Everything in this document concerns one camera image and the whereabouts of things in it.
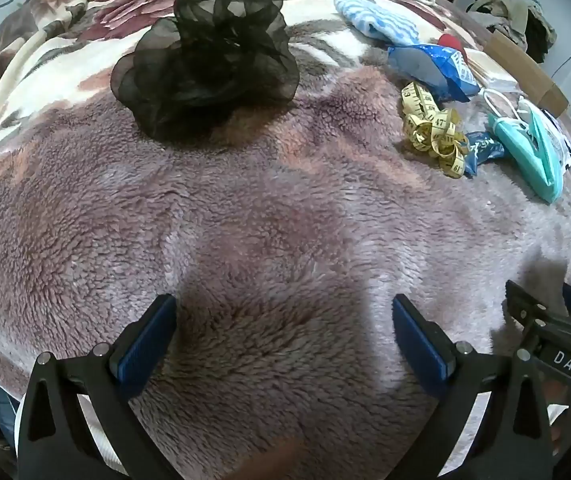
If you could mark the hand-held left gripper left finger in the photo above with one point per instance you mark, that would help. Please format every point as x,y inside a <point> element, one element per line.
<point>148,345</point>

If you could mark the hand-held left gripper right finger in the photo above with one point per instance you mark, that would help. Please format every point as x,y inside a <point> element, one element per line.
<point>423,347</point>

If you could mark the blue white striped cloth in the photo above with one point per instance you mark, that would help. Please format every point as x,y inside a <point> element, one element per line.
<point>375,17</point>

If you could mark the red round sponge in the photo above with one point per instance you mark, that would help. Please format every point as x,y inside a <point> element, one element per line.
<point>453,42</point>

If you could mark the blue tissue packet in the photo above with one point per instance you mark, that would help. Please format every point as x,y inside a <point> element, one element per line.
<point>445,70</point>

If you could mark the pile of clothes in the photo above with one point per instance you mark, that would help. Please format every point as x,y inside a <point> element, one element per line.
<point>515,15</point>

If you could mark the small blue snack packet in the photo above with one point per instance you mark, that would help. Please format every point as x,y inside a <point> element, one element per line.
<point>483,150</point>

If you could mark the cotton swab pack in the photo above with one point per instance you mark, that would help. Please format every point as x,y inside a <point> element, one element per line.
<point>490,72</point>

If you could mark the black sheer scrunchie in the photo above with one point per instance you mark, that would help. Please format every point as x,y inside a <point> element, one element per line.
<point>205,60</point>

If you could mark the yellow measuring tape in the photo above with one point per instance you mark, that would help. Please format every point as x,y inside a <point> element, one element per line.
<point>435,130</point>

